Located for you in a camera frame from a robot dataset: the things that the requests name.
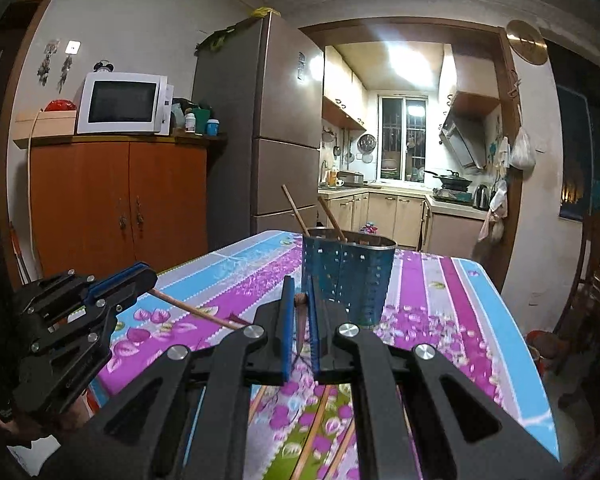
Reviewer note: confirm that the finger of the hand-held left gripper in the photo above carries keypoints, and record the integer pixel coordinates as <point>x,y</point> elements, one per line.
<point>130,291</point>
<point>115,280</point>

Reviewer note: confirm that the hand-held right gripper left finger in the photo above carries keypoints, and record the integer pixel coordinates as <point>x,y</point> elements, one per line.
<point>289,320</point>

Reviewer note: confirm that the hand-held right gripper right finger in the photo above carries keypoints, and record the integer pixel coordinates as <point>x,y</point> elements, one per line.
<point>316,320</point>

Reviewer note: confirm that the blue perforated chopstick holder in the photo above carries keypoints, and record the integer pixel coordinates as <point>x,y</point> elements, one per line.
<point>360,280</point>

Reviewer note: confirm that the person's left hand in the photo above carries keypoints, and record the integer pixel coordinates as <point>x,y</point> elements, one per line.
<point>75,412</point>

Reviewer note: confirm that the orange wooden cabinet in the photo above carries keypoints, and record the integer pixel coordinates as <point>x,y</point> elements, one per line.
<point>105,200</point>

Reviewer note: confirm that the striped floral tablecloth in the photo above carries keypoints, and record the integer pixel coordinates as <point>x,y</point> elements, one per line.
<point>430,310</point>

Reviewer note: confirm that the beige lower kitchen cabinets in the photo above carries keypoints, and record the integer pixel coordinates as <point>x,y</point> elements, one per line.
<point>405,215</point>

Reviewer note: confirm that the beige kitchen cabinets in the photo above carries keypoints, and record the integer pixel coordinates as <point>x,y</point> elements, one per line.
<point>340,90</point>
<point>405,215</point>

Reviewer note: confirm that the beige box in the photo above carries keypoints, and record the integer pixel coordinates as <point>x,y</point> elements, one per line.
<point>50,122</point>

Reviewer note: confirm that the white pill bottle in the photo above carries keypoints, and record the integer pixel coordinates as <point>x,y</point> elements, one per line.
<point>190,122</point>

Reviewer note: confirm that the red round object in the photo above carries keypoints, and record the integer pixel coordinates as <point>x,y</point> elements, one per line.
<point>60,105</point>

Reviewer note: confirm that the white microwave oven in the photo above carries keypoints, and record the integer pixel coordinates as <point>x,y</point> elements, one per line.
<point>122,100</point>

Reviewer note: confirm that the blue lidded jar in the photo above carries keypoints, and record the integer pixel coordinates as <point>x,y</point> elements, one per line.
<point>213,127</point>

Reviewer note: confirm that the hanging steel colander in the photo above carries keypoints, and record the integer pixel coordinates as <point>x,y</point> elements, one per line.
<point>366,143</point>

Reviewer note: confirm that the gas stove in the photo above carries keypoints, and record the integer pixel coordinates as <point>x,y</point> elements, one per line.
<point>452,195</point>

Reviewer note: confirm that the dark wooden door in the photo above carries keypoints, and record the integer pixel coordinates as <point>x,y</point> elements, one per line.
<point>5,85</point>

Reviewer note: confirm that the green container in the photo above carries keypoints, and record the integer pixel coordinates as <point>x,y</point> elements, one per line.
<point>203,112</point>

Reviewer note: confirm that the black wok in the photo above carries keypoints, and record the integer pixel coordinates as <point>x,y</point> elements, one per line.
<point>452,178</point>

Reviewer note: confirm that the barred kitchen window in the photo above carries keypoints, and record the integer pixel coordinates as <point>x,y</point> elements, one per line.
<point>402,135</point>

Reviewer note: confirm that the steel electric kettle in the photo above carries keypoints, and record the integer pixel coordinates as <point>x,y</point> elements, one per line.
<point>481,197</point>

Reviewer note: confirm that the hanging bags of produce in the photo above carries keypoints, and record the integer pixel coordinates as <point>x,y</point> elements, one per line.
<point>495,215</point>

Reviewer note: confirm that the grey refrigerator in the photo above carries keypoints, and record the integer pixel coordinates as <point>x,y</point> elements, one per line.
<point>275,110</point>

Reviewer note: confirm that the small black alarm clock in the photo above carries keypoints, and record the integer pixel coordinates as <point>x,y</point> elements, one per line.
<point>103,67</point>

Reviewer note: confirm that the red bucket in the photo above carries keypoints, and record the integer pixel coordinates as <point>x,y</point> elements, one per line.
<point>540,350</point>

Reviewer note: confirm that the steel range hood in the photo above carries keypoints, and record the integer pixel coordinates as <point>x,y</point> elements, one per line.
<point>462,142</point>

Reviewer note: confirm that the beige upper kitchen cabinets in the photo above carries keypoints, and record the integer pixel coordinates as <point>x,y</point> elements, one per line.
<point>340,90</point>

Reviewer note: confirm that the green cloth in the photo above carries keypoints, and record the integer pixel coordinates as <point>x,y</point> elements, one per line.
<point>220,37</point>

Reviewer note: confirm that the white hanging plastic bag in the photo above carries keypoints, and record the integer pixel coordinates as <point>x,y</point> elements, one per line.
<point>522,152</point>

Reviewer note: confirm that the ceiling light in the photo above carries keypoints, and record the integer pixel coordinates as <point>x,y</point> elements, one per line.
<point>412,60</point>

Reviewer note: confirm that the brown upper kitchen cabinet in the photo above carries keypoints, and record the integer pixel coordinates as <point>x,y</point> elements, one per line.
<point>477,85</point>

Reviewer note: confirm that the dark wooden chair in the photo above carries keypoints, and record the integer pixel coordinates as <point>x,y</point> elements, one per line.
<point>597,240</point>

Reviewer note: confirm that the yellow bag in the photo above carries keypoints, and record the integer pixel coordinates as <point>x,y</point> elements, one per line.
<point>264,11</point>

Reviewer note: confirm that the dark night window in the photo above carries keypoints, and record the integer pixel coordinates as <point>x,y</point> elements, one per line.
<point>580,135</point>

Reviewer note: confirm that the hanging wall ornament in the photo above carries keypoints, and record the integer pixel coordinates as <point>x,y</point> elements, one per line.
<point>65,72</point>
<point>45,62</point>

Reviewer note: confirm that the white wall switch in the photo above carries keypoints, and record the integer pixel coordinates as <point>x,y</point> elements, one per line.
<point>72,47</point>

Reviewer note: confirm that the wooden doorway frame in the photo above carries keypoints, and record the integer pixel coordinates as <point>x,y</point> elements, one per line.
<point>509,110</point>

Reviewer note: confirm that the golden wall clock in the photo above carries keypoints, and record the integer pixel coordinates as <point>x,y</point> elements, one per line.
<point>527,42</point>

